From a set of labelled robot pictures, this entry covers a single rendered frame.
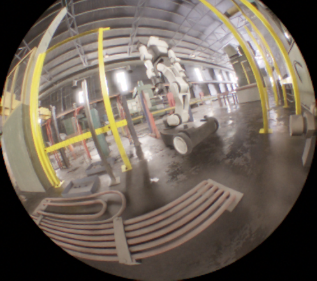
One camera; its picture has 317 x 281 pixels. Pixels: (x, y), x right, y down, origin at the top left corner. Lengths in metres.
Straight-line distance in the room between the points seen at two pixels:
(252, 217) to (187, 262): 0.25
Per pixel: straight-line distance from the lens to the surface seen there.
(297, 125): 0.59
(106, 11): 11.62
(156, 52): 1.23
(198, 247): 0.40
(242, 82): 4.66
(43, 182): 1.47
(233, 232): 0.42
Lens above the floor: 0.40
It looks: 5 degrees down
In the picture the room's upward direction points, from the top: 17 degrees counter-clockwise
